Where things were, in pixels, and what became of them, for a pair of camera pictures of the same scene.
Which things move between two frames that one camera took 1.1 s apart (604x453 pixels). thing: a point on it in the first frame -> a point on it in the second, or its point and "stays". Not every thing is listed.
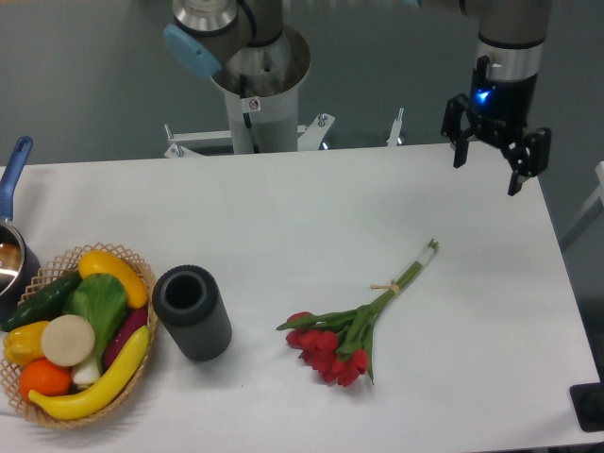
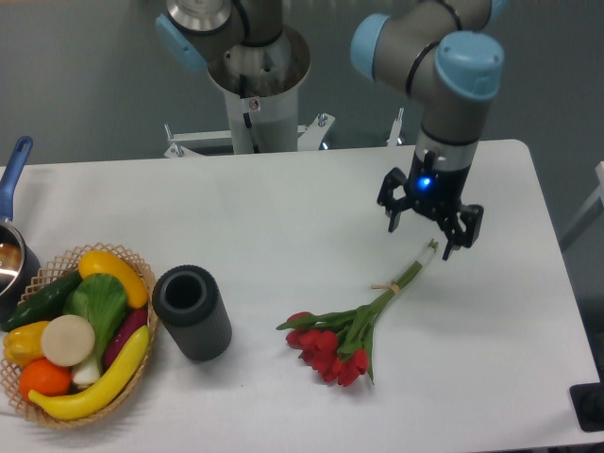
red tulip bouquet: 338,344 stays
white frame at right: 597,196 stays
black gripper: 499,109 -> 435,191
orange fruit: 45,378 stays
